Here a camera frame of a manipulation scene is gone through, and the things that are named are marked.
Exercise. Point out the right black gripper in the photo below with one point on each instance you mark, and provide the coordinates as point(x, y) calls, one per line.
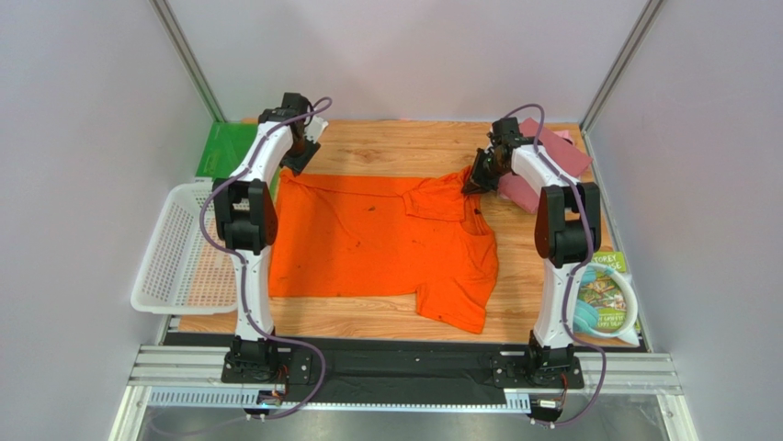
point(482, 172)

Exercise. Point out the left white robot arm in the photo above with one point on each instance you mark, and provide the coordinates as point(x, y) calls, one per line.
point(247, 225)

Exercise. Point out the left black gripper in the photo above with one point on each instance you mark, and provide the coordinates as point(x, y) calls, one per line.
point(300, 163)

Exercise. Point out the white plastic basket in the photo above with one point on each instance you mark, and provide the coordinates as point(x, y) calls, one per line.
point(181, 273)

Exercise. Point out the folded maroon t shirt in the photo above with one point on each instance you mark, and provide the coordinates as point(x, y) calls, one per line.
point(568, 157)

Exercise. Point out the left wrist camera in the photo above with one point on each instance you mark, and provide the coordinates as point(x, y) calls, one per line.
point(316, 128)

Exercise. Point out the aluminium frame rail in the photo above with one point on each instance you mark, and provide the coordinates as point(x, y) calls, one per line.
point(173, 393)

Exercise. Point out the teal headphones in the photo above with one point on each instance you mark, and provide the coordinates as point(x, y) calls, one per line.
point(586, 317)

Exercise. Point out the orange t shirt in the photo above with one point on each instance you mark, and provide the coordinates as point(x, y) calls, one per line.
point(375, 236)

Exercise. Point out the green cutting mat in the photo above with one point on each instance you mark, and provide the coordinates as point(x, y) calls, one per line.
point(225, 148)

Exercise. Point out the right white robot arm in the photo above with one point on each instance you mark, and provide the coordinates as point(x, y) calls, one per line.
point(567, 233)

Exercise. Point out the green picture book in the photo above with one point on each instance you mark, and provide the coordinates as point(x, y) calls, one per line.
point(615, 299)

